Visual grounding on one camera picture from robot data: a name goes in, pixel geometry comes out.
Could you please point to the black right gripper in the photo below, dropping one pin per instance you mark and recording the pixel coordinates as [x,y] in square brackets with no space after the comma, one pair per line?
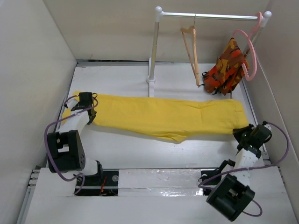
[238,131]

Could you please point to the yellow trousers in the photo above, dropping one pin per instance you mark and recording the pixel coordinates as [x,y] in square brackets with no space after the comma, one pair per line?
[170,119]

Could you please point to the wooden hanger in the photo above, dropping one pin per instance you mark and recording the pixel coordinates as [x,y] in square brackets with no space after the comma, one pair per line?
[192,55]

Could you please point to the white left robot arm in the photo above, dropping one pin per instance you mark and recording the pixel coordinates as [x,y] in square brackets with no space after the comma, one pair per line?
[66,156]

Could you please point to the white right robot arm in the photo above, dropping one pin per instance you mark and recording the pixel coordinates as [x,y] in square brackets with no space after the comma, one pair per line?
[233,194]

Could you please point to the orange camouflage trousers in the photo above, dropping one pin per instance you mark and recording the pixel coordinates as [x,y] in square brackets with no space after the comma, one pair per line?
[227,72]

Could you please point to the pink plastic hanger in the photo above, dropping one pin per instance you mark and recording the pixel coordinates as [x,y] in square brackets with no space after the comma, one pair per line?
[254,30]

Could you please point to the white clothes rack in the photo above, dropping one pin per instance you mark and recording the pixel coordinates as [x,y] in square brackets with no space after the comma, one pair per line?
[159,13]

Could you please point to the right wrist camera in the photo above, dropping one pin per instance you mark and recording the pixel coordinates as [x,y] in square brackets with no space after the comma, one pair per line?
[267,125]

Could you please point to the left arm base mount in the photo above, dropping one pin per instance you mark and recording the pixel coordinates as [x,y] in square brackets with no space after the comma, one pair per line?
[94,185]

